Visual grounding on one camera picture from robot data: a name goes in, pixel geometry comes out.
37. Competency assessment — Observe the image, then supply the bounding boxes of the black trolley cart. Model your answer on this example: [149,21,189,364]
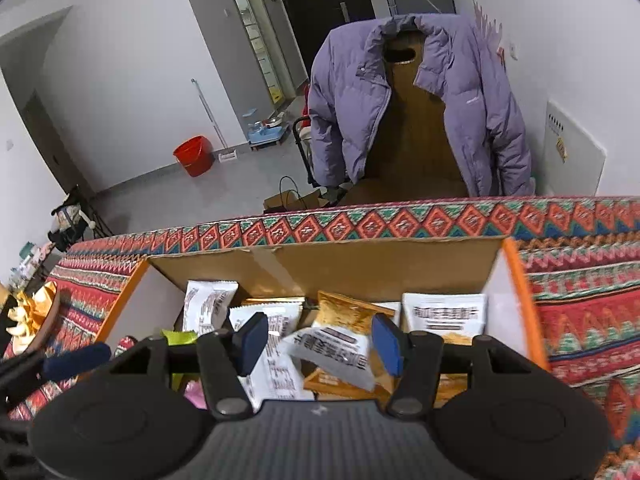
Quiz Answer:
[292,115,351,196]

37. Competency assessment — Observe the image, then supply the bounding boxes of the red plastic bucket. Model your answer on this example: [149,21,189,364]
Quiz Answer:
[173,135,216,177]

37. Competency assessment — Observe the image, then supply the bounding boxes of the orange white snack packet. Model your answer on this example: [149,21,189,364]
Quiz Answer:
[282,290,401,393]

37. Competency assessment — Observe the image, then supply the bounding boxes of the pink wall decoration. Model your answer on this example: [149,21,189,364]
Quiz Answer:
[470,0,507,68]

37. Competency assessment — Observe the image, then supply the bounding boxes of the black entrance door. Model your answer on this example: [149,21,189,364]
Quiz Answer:
[267,0,376,78]

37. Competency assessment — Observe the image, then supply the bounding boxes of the wooden chair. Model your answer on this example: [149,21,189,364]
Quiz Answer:
[350,30,468,206]

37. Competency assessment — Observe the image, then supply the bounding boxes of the glass panel door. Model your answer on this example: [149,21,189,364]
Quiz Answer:
[220,0,297,103]

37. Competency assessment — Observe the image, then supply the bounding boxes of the pink plate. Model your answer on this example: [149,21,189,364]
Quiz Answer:
[10,287,62,357]

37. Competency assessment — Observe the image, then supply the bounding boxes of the red bag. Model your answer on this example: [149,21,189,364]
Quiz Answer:
[299,85,312,133]

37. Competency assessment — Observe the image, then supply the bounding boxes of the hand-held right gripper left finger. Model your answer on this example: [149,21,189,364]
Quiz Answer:
[105,312,269,421]

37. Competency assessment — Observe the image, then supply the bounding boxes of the purple puffer jacket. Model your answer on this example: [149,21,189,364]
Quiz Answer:
[306,14,536,197]

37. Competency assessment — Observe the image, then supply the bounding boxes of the blue pet bowl tray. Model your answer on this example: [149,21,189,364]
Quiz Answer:
[246,115,292,150]

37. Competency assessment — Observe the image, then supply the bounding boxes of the red cardboard box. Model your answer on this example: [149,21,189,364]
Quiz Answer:
[92,237,551,401]

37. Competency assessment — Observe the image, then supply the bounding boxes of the small bottles cluster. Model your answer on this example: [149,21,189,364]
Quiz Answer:
[10,242,57,291]

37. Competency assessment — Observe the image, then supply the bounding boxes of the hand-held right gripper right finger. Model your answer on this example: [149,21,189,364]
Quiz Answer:
[371,314,533,420]

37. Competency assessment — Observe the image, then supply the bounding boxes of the pile of snack packets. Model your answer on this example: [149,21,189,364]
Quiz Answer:
[160,280,488,411]

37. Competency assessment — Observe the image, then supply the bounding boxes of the patterned red tablecloth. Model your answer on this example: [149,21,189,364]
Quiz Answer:
[0,195,640,480]

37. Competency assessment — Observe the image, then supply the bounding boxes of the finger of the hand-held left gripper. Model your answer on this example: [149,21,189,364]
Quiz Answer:
[0,342,112,406]

